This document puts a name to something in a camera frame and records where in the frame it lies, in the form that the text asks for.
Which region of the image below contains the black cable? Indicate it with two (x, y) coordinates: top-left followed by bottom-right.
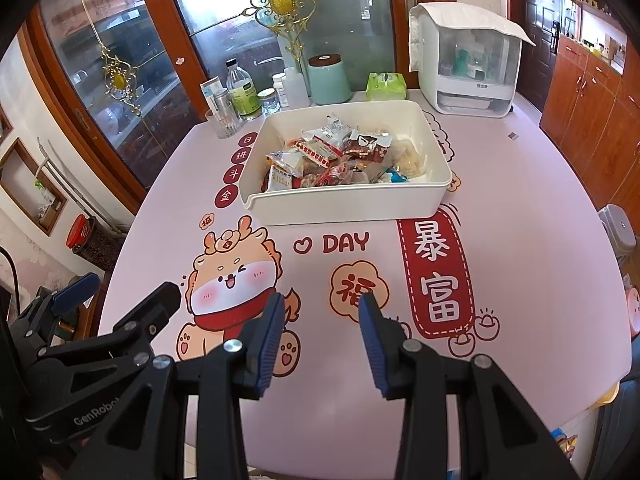
(0, 246), (23, 321)

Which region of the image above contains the pile of assorted snack packets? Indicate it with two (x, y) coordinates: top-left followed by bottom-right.
(262, 114), (431, 193)

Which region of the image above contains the cut glass tumbler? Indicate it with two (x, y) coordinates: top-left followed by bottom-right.
(205, 107), (245, 140)

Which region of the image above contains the green tissue pack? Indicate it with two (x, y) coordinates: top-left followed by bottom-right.
(365, 72), (408, 102)

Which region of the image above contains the white blue carton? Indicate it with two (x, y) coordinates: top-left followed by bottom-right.
(201, 76), (226, 116)

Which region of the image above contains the pink round object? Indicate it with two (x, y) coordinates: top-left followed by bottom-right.
(625, 287), (640, 336)

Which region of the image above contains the orange white oat bar packet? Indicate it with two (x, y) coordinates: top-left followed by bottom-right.
(265, 165), (296, 193)

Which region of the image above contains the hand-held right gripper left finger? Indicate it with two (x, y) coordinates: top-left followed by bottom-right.
(65, 290), (287, 480)

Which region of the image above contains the small gold ornament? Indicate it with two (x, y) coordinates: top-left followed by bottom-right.
(70, 0), (148, 118)

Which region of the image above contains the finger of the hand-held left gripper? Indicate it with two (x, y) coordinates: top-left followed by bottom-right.
(10, 272), (101, 358)
(107, 282), (182, 363)

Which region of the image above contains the red lidded jar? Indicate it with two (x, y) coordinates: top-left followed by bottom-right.
(75, 217), (126, 272)

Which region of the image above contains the wooden picture frame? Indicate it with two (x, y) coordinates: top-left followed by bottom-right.
(0, 137), (68, 237)

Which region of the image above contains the dark entry door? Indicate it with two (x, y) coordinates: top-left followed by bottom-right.
(520, 0), (568, 111)

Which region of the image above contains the white plastic bin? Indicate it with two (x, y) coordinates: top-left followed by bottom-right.
(239, 100), (453, 227)

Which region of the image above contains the small white pill bottle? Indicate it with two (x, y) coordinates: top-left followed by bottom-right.
(271, 73), (290, 108)

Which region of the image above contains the small glass jar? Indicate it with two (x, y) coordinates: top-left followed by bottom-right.
(257, 88), (281, 116)

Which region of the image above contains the green label clear bottle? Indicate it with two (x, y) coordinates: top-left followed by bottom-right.
(225, 58), (263, 122)

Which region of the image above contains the large gold sun ornament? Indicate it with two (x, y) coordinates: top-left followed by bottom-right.
(242, 0), (391, 78)

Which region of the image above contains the white cloth cover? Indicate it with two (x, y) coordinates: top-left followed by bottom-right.
(407, 2), (536, 73)

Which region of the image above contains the pink printed tablecloth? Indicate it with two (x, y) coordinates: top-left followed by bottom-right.
(97, 87), (640, 480)

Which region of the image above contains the white countertop appliance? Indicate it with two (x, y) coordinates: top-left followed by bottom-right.
(407, 2), (536, 118)

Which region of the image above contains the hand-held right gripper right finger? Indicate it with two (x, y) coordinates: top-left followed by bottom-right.
(357, 291), (581, 480)

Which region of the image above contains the wooden framed glass door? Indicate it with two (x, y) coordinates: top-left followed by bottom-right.
(160, 0), (458, 106)
(27, 0), (206, 201)

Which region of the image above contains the mint green canister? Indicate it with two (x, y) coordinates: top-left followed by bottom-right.
(306, 53), (352, 107)

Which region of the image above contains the white plastic bottle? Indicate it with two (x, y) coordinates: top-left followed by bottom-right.
(282, 67), (310, 108)

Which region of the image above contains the row of books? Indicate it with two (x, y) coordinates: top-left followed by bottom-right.
(550, 425), (583, 463)

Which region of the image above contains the grey metal wall rail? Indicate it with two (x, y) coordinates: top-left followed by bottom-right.
(39, 140), (123, 233)

